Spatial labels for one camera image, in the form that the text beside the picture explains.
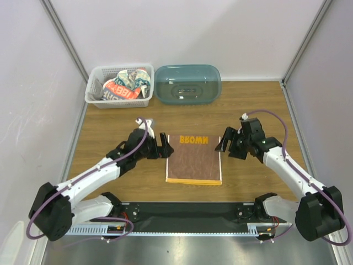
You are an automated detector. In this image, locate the yellow brown bear towel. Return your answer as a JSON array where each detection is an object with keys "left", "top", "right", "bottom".
[{"left": 165, "top": 135, "right": 222, "bottom": 186}]

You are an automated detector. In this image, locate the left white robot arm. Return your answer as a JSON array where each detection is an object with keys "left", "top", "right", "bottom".
[{"left": 26, "top": 129, "right": 174, "bottom": 241}]

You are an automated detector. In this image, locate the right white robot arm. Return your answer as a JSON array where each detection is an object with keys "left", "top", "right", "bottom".
[{"left": 215, "top": 115, "right": 347, "bottom": 241}]

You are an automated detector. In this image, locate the teal plastic tub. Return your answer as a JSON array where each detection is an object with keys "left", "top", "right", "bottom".
[{"left": 154, "top": 65, "right": 222, "bottom": 105}]

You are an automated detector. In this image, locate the orange white lettered towel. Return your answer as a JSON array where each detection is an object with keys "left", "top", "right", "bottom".
[{"left": 101, "top": 79, "right": 141, "bottom": 100}]

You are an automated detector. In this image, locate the teal patterned towel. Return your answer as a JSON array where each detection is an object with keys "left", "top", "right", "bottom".
[{"left": 114, "top": 68, "right": 151, "bottom": 94}]

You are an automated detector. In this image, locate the white plastic basket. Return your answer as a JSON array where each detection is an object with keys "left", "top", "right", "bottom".
[{"left": 85, "top": 63, "right": 154, "bottom": 109}]

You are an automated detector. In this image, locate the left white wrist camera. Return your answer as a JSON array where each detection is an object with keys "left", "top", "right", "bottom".
[{"left": 135, "top": 118, "right": 155, "bottom": 138}]

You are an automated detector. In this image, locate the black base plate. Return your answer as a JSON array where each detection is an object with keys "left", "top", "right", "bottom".
[{"left": 108, "top": 202, "right": 275, "bottom": 224}]

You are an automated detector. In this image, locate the aluminium frame rail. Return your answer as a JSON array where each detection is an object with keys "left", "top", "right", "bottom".
[{"left": 66, "top": 220, "right": 289, "bottom": 238}]

